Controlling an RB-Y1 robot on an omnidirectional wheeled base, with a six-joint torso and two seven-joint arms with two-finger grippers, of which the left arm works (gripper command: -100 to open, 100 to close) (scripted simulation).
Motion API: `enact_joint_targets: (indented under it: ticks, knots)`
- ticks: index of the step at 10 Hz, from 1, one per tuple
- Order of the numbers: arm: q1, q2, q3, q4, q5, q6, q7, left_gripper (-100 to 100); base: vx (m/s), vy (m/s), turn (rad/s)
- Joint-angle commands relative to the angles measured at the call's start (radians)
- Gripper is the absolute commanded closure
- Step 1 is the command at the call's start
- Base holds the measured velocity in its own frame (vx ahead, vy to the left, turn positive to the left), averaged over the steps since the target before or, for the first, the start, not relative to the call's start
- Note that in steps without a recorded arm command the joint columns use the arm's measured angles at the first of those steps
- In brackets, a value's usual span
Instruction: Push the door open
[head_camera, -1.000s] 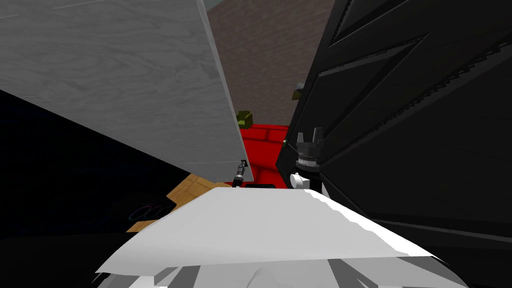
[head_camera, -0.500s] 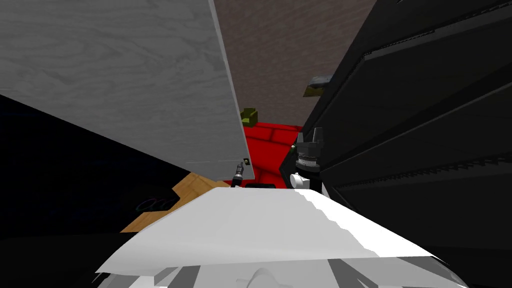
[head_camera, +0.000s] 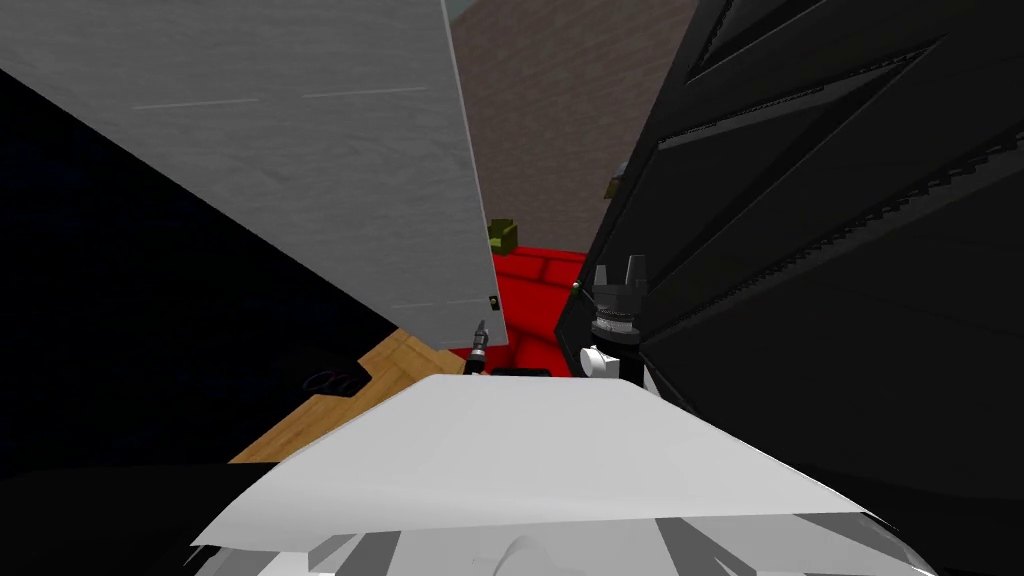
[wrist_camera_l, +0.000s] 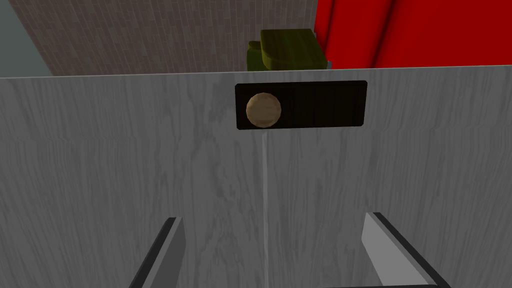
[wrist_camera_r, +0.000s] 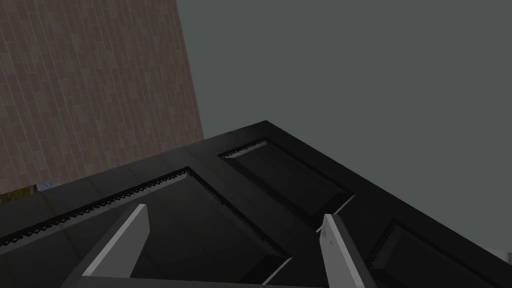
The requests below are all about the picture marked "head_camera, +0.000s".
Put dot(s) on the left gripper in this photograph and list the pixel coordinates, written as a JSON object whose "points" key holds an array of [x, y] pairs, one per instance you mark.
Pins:
{"points": [[482, 329]]}

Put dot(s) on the red sofa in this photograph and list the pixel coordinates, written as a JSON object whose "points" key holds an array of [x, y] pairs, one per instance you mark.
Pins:
{"points": [[536, 296]]}

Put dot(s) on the olive green armchair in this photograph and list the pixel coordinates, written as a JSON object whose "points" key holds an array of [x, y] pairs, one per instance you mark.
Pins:
{"points": [[503, 237]]}

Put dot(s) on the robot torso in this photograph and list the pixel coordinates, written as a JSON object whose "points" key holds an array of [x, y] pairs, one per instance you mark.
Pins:
{"points": [[552, 456]]}

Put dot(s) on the black panelled door leaf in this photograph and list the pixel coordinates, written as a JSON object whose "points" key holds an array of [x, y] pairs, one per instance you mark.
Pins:
{"points": [[816, 224]]}

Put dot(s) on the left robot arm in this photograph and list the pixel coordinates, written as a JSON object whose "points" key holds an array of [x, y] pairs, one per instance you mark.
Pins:
{"points": [[476, 356]]}

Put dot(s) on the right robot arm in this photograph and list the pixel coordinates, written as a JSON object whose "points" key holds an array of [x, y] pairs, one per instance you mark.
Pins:
{"points": [[614, 356]]}

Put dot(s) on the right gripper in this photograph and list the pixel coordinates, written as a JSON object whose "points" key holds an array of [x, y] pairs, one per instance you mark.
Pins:
{"points": [[618, 301]]}

